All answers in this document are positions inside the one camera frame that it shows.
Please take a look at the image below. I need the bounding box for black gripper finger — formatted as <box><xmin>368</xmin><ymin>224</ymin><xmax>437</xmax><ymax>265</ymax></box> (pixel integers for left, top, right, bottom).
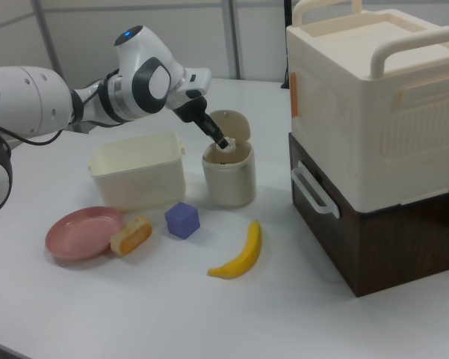
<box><xmin>200</xmin><ymin>111</ymin><xmax>229</xmax><ymax>147</ymax></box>
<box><xmin>192</xmin><ymin>116</ymin><xmax>227</xmax><ymax>150</ymax></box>

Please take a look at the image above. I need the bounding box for purple cube block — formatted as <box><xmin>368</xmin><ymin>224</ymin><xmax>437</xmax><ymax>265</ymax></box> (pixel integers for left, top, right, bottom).
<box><xmin>164</xmin><ymin>201</ymin><xmax>201</xmax><ymax>240</ymax></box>

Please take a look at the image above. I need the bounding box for pink round plate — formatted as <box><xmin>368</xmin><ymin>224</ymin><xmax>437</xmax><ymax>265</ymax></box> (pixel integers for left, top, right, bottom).
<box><xmin>45</xmin><ymin>206</ymin><xmax>127</xmax><ymax>262</ymax></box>

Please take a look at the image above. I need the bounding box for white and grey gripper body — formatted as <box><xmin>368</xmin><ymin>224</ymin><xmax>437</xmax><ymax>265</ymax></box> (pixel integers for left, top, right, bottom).
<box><xmin>167</xmin><ymin>67</ymin><xmax>213</xmax><ymax>124</ymax></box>

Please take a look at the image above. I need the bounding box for dark brown drawer box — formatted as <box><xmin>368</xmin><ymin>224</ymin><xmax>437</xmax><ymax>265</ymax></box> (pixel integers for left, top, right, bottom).
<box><xmin>288</xmin><ymin>132</ymin><xmax>449</xmax><ymax>298</ymax></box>

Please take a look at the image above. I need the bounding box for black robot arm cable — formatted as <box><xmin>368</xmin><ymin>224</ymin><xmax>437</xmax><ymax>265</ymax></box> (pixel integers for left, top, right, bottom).
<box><xmin>0</xmin><ymin>73</ymin><xmax>115</xmax><ymax>150</ymax></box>

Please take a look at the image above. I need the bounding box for peeled orange toy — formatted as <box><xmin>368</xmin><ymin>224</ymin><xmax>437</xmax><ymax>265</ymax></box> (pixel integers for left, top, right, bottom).
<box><xmin>110</xmin><ymin>215</ymin><xmax>153</xmax><ymax>257</ymax></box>

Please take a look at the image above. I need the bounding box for white paper ball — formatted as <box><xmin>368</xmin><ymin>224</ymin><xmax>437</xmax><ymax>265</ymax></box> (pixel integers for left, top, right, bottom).
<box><xmin>217</xmin><ymin>137</ymin><xmax>240</xmax><ymax>153</ymax></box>

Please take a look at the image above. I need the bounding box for cream trash can with lid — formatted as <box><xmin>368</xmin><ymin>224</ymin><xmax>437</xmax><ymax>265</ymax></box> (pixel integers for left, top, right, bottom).
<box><xmin>201</xmin><ymin>108</ymin><xmax>256</xmax><ymax>209</ymax></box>

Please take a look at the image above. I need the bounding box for cream toy appliance box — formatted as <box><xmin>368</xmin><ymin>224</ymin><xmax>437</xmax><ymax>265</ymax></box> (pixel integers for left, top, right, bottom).
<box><xmin>285</xmin><ymin>0</ymin><xmax>449</xmax><ymax>210</ymax></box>

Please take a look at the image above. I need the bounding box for white square plastic bin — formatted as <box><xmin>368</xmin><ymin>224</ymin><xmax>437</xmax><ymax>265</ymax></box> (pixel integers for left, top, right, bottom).
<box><xmin>88</xmin><ymin>130</ymin><xmax>187</xmax><ymax>214</ymax></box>

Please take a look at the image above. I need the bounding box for yellow toy banana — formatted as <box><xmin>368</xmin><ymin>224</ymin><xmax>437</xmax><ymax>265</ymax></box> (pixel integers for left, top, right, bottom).
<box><xmin>208</xmin><ymin>219</ymin><xmax>263</xmax><ymax>280</ymax></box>

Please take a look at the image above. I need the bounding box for black clamped stand pole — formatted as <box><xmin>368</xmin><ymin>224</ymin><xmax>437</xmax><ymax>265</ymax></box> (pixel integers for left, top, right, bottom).
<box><xmin>282</xmin><ymin>0</ymin><xmax>293</xmax><ymax>90</ymax></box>

